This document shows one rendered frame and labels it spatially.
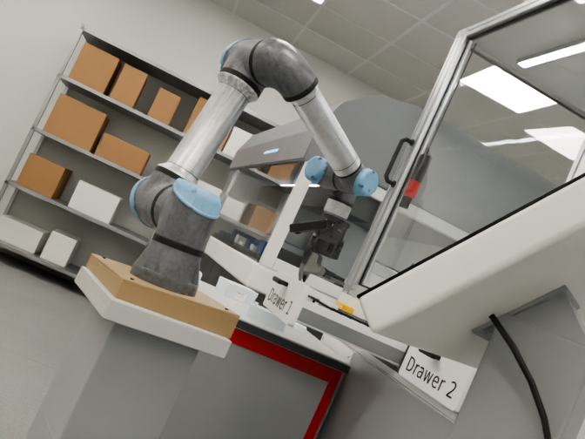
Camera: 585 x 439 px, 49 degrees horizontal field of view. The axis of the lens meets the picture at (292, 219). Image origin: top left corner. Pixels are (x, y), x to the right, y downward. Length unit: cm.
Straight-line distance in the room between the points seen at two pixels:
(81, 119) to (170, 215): 417
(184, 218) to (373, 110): 146
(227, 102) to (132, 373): 66
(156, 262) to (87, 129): 417
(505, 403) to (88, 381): 82
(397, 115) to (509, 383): 197
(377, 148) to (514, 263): 201
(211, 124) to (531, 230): 100
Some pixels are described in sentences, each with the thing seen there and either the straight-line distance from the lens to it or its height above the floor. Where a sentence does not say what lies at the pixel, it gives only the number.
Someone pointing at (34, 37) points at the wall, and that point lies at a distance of 615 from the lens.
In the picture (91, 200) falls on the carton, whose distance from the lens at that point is 544.
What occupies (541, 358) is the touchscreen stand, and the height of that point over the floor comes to 99.
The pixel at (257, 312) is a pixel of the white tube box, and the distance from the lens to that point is 196.
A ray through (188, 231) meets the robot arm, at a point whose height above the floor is 93.
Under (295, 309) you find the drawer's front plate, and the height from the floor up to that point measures 86.
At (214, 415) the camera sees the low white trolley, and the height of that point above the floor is 48.
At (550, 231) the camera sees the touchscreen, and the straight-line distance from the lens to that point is 69.
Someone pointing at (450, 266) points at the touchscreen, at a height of 103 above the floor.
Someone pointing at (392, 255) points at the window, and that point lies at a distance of 210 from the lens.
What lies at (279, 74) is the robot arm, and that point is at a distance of 152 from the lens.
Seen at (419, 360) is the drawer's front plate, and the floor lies 88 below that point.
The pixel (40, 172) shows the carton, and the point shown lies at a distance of 553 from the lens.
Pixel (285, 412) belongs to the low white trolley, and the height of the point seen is 56.
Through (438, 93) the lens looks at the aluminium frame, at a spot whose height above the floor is 172.
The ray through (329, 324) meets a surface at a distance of 166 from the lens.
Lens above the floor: 97
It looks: 4 degrees up
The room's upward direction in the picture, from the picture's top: 25 degrees clockwise
